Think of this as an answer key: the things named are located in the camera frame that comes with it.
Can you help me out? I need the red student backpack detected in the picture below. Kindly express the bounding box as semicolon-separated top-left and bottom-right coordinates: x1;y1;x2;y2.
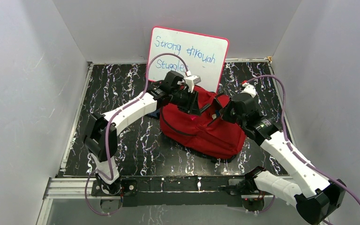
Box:
160;86;246;159

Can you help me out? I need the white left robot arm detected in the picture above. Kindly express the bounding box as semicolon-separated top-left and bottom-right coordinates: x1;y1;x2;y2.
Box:
83;71;201;195

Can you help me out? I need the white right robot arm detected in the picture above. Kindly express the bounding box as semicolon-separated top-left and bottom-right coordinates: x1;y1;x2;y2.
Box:
221;93;345;225

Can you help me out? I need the pink framed whiteboard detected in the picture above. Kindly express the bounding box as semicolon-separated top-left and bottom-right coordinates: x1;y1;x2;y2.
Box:
148;26;229;91

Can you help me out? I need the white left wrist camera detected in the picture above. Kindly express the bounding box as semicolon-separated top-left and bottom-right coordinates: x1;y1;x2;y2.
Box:
184;71;201;93

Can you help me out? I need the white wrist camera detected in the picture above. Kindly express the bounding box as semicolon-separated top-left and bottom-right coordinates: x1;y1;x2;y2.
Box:
184;71;201;93
241;81;256;98

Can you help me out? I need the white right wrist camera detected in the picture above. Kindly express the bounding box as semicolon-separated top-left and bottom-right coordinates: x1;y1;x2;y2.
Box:
241;81;256;98

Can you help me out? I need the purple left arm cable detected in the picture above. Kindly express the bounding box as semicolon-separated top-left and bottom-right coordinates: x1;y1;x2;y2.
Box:
84;53;191;217

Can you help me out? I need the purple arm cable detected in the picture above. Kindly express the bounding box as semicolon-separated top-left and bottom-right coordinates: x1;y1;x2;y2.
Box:
84;53;191;217
247;75;360;225

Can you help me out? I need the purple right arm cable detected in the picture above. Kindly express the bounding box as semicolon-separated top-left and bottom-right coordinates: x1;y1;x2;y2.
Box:
247;75;360;225

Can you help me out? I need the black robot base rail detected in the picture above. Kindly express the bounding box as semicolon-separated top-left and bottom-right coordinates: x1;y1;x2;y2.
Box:
90;175;266;212

